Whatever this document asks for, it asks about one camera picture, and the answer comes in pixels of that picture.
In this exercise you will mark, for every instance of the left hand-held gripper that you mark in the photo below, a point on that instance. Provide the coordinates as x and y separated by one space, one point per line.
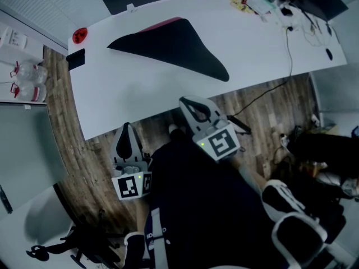
131 182

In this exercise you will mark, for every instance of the black and white sneaker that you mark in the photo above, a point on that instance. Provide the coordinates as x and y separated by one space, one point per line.
280 197

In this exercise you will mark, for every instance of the black desk mat red underside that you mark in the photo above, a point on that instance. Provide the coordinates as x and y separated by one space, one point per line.
179 46

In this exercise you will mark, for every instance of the white cabinet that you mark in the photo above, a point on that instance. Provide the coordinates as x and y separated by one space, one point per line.
25 155

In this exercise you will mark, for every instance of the person's white shoe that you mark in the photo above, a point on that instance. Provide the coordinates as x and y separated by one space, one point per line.
175 127

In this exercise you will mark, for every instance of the black desk clamp box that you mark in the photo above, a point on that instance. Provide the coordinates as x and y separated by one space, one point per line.
75 59

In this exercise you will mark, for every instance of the black bag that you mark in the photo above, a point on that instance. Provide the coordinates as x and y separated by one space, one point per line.
322 150

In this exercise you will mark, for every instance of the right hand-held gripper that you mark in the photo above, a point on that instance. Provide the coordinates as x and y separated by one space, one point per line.
220 143

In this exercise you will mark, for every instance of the white partition clip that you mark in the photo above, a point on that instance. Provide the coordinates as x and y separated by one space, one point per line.
131 8

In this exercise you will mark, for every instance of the person's right forearm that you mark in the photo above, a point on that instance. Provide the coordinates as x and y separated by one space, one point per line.
251 178

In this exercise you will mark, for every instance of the black computer mouse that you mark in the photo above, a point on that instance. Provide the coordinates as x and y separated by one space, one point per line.
329 54

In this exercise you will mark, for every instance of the red round button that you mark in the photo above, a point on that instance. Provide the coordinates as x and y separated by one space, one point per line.
79 35

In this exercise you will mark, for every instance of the clear water bottle red cap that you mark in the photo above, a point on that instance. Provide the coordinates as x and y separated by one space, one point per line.
29 92
31 71

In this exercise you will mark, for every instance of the person's left forearm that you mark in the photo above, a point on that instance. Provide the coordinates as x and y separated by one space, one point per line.
142 214

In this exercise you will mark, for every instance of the yellow snack packet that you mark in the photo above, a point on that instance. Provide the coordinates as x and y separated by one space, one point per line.
238 3

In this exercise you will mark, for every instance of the black office chair base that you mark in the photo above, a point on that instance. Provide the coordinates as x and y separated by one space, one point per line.
81 242

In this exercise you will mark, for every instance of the clear plastic bag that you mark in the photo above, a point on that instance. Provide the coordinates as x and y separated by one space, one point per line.
261 4

